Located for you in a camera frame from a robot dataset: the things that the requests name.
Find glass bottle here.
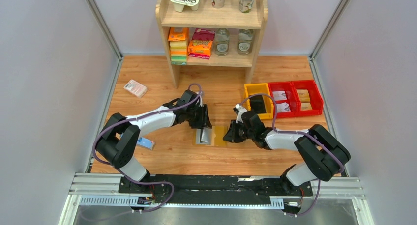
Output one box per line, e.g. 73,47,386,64
214,28,230,56
237,29,254,55

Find blue small box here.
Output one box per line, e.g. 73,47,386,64
137,137,155,150

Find yellow plastic bin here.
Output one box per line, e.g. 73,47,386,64
244,83,274,120

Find wooden shelf unit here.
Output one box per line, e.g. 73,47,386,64
155,0,268,87

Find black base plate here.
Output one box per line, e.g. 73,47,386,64
118,174,313,205

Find pink white card pack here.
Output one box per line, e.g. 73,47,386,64
123,79,148,98

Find orange pink snack box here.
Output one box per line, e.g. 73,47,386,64
187,28,215,60

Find left glass bottle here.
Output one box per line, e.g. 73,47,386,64
214,28,230,56

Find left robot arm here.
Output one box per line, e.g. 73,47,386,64
92,90,212,184

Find white cards in bin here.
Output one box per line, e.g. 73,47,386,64
272,91,291,113

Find aluminium rail frame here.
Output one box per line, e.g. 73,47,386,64
59,173,374,225

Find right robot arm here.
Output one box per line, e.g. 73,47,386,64
223,110,351,187

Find right red plastic bin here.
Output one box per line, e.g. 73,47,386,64
291,80,324,117

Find right glass bottle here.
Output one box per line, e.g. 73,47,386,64
237,29,254,55

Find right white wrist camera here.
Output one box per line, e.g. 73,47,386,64
233,104,248,123

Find black item in bin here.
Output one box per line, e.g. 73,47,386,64
249,95,266,114

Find stack of coloured sponges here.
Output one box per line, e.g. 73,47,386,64
168,27,189,65

